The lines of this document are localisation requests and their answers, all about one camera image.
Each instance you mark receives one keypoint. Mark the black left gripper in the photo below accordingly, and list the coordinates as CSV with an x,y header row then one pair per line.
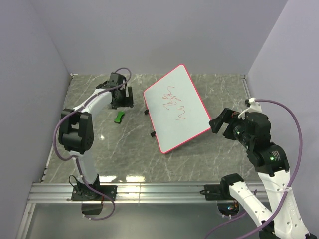
x,y
126,101

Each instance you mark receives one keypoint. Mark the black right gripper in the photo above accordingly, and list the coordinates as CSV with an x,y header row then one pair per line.
x,y
228,115

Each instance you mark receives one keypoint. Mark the green whiteboard eraser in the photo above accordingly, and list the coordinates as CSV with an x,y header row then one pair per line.
x,y
119,117

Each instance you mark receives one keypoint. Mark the pink framed whiteboard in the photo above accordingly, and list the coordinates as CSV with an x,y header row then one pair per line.
x,y
176,109

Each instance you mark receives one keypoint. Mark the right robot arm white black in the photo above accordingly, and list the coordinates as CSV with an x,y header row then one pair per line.
x,y
282,220

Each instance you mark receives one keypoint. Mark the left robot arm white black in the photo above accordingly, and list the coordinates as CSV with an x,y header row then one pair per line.
x,y
76,134

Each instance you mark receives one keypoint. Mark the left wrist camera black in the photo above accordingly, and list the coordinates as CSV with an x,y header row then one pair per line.
x,y
116,79

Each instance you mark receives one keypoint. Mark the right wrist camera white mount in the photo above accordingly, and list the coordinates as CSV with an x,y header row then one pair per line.
x,y
252,107

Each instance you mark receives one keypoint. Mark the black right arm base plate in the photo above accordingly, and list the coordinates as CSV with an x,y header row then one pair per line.
x,y
214,192

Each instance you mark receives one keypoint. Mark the aluminium mounting rail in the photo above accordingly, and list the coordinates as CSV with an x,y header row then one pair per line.
x,y
127,193

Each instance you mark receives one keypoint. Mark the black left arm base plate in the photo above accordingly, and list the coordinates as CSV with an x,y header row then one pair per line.
x,y
107,193

